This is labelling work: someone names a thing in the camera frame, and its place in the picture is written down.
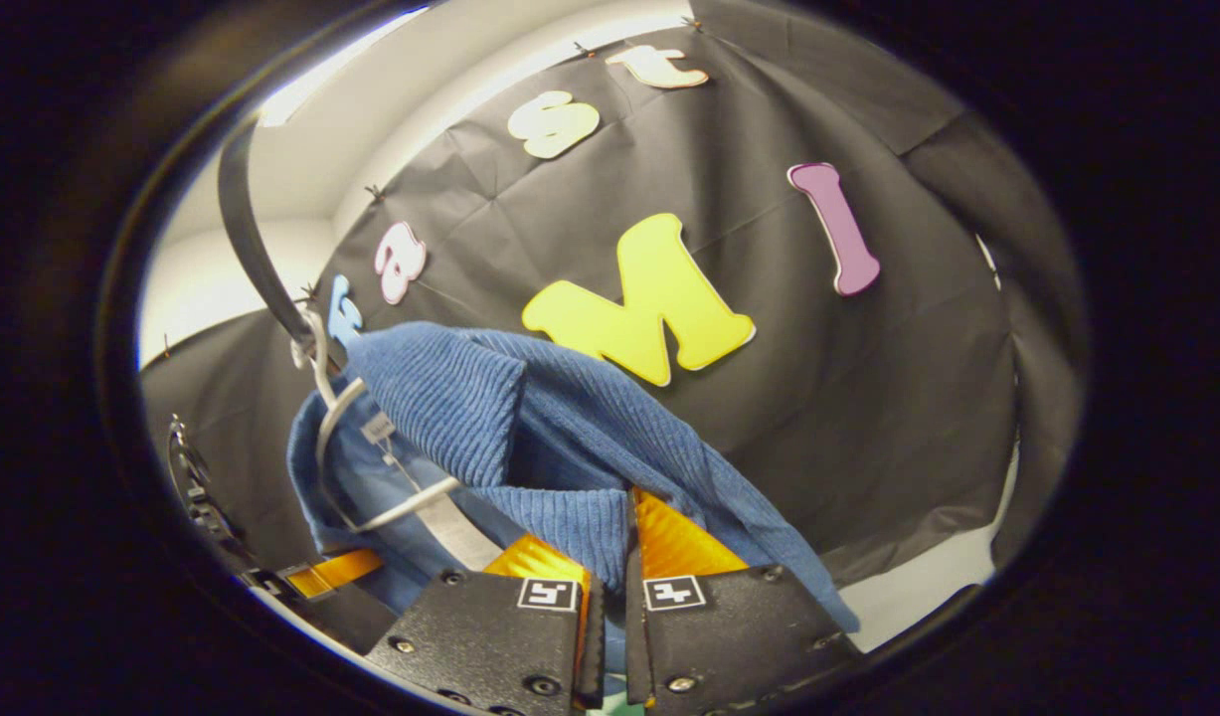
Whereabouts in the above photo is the white plastic hanger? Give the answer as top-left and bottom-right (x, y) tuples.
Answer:
(291, 308), (461, 534)

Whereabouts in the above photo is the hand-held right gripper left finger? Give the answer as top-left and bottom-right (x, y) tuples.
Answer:
(366, 534), (607, 713)

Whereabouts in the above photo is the blue corduroy jacket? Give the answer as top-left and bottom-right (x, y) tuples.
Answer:
(286, 320), (861, 697)

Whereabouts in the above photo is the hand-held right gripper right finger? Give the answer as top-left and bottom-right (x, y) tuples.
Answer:
(624, 487), (865, 713)

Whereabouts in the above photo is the black clothes rail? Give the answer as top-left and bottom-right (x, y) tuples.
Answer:
(217, 114), (348, 371)

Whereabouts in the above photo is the black backdrop cloth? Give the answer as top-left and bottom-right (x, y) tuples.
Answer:
(142, 0), (1088, 588)

